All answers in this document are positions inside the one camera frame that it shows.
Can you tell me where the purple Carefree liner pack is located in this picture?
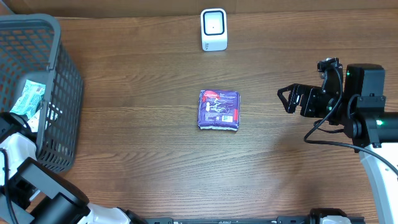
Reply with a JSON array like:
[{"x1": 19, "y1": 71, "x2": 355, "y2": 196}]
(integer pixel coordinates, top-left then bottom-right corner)
[{"x1": 197, "y1": 90, "x2": 241, "y2": 131}]

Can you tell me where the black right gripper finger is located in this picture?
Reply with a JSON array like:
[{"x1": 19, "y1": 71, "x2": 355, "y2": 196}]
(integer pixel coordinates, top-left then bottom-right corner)
[
  {"x1": 277, "y1": 88, "x2": 295, "y2": 113},
  {"x1": 281, "y1": 83, "x2": 298, "y2": 93}
]

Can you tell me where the mint green wipes pack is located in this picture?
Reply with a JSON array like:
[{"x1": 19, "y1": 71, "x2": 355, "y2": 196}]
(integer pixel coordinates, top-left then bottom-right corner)
[{"x1": 11, "y1": 80, "x2": 46, "y2": 119}]

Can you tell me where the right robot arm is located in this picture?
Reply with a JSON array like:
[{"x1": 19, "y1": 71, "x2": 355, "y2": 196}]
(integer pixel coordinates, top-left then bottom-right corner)
[{"x1": 277, "y1": 58, "x2": 397, "y2": 223}]

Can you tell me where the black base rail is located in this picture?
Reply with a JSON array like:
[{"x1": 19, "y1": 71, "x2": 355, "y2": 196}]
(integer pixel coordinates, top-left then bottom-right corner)
[{"x1": 133, "y1": 207, "x2": 366, "y2": 224}]

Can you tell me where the white barcode scanner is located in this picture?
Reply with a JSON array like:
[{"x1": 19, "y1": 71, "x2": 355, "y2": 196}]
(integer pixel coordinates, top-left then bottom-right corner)
[{"x1": 200, "y1": 8, "x2": 228, "y2": 52}]

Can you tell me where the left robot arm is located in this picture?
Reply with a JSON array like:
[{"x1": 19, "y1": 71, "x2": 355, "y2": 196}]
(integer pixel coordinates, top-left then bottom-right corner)
[{"x1": 1, "y1": 112, "x2": 146, "y2": 224}]

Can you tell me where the white bamboo conditioner tube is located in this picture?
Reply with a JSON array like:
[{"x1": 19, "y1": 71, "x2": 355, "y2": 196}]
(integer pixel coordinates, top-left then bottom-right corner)
[{"x1": 27, "y1": 108, "x2": 63, "y2": 133}]

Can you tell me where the grey plastic basket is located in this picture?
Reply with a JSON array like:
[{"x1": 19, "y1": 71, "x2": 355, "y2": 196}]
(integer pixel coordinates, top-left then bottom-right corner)
[{"x1": 1, "y1": 14, "x2": 84, "y2": 172}]

